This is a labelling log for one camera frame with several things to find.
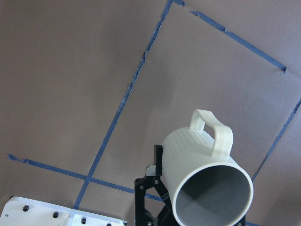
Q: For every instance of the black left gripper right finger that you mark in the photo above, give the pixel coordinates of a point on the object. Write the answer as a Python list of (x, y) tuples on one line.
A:
[(242, 221)]

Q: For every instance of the white ribbed mug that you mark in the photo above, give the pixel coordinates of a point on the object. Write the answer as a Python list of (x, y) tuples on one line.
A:
[(206, 186)]

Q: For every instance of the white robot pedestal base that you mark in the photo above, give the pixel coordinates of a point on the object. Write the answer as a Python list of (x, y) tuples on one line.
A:
[(19, 211)]

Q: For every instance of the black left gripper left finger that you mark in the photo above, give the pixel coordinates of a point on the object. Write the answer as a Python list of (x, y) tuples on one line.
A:
[(152, 179)]

